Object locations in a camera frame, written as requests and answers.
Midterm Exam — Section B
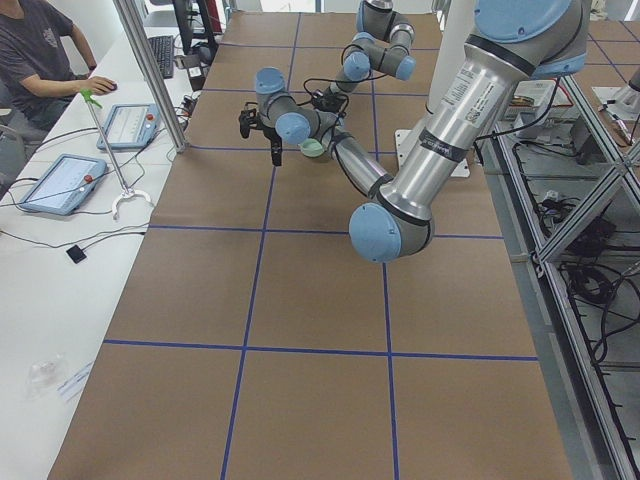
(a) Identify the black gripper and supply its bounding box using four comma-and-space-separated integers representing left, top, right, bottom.
262, 124, 282, 166
312, 89, 349, 118

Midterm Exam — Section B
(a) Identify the mint green bowl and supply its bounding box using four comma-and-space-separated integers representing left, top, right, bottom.
299, 138, 325, 158

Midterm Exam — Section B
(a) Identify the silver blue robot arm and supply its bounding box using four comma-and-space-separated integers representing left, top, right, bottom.
311, 1, 416, 113
254, 1, 590, 262

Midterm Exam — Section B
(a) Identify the person's hand on mouse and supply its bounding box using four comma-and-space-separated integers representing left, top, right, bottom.
84, 76, 118, 95

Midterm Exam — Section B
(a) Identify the far blue teach pendant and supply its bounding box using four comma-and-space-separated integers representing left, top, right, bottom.
103, 104, 160, 151

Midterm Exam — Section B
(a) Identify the blue teach pendant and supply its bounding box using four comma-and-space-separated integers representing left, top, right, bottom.
18, 154, 107, 216
103, 104, 160, 151

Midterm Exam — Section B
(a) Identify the black keyboard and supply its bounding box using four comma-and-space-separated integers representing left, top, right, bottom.
147, 35, 174, 79

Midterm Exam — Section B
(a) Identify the silver reacher grabber tool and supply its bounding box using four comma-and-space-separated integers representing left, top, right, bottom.
80, 89, 154, 220

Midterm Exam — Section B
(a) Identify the near blue teach pendant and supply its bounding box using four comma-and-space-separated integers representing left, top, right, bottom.
18, 154, 107, 216

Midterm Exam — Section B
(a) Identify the small black square device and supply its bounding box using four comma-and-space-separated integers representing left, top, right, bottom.
66, 245, 86, 264

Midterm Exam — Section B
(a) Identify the seated person dark shirt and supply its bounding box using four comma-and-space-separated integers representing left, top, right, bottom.
1, 1, 97, 131

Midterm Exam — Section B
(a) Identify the clear plastic bag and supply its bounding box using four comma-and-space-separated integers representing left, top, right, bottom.
26, 353, 68, 399

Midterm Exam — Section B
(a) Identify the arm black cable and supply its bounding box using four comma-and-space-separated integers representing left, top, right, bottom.
302, 69, 391, 101
287, 77, 351, 151

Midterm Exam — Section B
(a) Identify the white pedestal column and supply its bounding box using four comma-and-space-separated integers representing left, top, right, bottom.
396, 0, 475, 168

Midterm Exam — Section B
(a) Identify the aluminium frame post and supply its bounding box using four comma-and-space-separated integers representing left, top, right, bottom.
113, 0, 187, 153

